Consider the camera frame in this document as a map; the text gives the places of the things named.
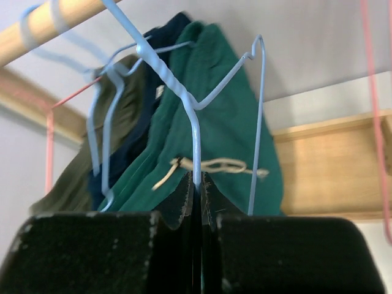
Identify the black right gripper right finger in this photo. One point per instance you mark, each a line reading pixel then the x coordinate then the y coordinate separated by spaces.
pixel 278 254

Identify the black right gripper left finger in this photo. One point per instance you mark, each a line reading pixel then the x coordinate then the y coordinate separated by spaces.
pixel 118 252

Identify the blue hanger with orange shorts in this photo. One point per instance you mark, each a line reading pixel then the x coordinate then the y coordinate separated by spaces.
pixel 149 55

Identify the pink hanger with black shorts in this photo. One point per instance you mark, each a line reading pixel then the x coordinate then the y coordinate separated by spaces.
pixel 383 179

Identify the teal green shorts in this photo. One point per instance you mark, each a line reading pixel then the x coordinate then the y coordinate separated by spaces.
pixel 229 126

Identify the pink hanger with olive shorts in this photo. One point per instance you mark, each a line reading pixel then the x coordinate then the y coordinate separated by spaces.
pixel 51 131

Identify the blue hanger with teal shorts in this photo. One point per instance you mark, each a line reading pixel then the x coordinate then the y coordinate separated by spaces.
pixel 107 147

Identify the navy blue shorts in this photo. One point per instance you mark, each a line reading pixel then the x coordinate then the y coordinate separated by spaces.
pixel 134 122

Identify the wooden clothes rack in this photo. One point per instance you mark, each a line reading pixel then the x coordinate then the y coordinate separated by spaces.
pixel 325 147

